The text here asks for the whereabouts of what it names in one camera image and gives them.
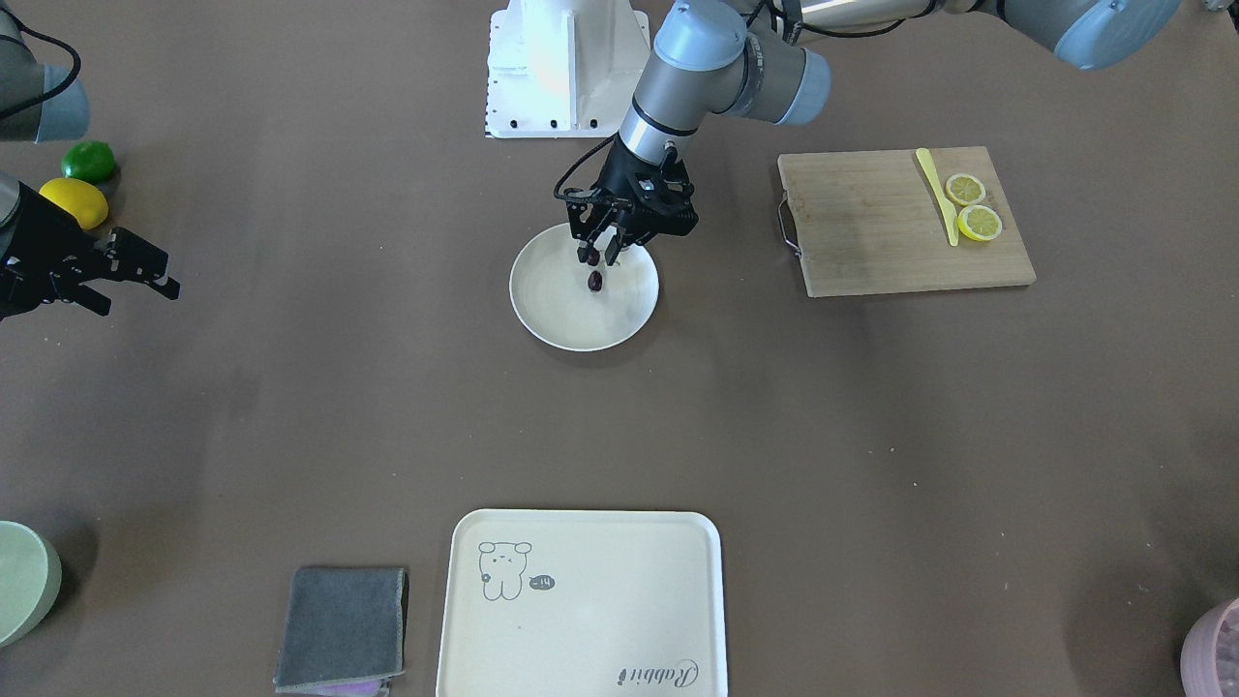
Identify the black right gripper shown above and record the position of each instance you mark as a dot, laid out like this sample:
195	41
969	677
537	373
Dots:
37	248

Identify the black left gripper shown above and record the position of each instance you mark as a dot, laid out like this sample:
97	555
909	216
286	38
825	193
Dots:
614	177

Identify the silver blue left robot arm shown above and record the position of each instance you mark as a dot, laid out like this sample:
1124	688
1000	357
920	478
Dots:
747	59

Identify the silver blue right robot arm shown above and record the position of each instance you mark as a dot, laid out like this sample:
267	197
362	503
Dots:
41	96

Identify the white rectangular tray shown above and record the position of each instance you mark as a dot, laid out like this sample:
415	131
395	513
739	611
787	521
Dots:
584	603

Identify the white round plate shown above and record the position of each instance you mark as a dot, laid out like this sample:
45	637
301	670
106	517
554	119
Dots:
547	288

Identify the yellow lemon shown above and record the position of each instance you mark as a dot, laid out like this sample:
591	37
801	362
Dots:
83	201

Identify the green lime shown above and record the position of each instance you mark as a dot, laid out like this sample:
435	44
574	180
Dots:
89	161

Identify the wooden cutting board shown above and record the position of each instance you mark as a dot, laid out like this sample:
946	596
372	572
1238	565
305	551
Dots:
867	223

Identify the mint green bowl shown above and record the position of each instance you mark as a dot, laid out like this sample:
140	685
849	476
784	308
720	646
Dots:
31	575

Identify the yellow green lemon squeezer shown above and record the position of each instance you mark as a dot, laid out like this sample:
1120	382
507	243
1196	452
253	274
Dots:
948	210

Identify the lemon slice far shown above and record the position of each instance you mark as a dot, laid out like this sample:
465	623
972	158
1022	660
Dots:
965	189

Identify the lemon slice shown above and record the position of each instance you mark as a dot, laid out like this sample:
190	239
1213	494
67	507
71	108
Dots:
965	189
979	222

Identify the lemon slice near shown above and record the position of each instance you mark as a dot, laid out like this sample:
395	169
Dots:
979	222

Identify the dark grey folded cloth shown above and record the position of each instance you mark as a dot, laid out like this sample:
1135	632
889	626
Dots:
344	631

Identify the pink mixing bowl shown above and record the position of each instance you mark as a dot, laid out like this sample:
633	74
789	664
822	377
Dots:
1209	656

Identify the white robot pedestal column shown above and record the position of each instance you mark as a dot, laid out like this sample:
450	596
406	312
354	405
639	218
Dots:
563	68

